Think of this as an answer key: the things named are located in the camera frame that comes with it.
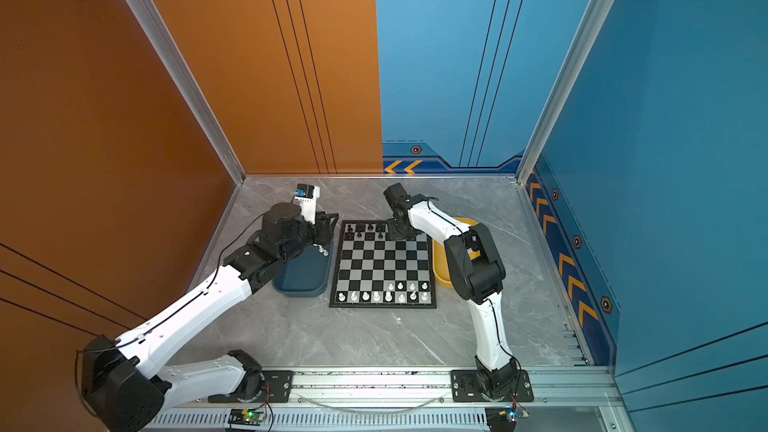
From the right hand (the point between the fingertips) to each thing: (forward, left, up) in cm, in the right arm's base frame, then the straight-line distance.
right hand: (398, 233), depth 99 cm
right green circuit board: (-49, -26, -4) cm, 56 cm away
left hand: (-9, +17, +23) cm, 29 cm away
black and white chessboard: (-13, +7, -1) cm, 15 cm away
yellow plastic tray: (-12, -12, +1) cm, 17 cm away
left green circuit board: (-49, +34, -3) cm, 60 cm away
